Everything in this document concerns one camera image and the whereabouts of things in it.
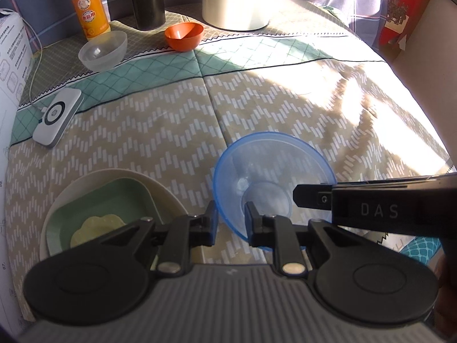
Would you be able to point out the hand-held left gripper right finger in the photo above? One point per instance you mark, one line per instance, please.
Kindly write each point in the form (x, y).
(249, 223)

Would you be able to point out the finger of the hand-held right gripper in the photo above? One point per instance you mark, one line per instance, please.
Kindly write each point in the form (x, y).
(312, 197)

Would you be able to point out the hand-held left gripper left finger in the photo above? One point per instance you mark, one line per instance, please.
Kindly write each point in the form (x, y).
(213, 219)

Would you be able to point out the blue plastic bowl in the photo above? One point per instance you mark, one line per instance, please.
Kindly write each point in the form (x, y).
(271, 164)

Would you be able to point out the white round plate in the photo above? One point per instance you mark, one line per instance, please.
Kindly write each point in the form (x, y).
(157, 189)

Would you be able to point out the green square plate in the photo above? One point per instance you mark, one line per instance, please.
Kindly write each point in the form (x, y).
(117, 200)

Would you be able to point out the yellow flower-shaped plate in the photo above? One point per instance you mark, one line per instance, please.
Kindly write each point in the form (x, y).
(98, 227)

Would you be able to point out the teal patterned cloth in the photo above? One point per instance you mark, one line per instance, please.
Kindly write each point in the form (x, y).
(417, 252)

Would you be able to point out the beige patterned quilt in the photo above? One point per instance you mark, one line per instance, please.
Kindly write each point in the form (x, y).
(250, 103)

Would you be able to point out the orange plastic bowl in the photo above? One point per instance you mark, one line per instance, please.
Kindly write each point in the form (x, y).
(184, 37)

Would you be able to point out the red gift bag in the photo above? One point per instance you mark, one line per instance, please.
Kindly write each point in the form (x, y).
(403, 10)

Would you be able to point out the clear plastic bowl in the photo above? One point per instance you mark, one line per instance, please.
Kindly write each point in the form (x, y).
(103, 51)

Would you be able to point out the white thermos jug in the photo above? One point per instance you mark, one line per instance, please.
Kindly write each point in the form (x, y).
(234, 3)

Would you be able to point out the white cardboard box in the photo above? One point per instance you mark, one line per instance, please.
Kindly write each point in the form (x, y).
(10, 150)

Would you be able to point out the black thermos bottle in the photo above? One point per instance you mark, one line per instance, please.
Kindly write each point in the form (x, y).
(146, 0)

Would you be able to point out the yellow detergent bottle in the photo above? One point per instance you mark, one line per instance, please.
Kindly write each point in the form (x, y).
(87, 7)

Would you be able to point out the plaid bed sheet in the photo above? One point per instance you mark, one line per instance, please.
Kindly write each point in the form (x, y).
(43, 0)

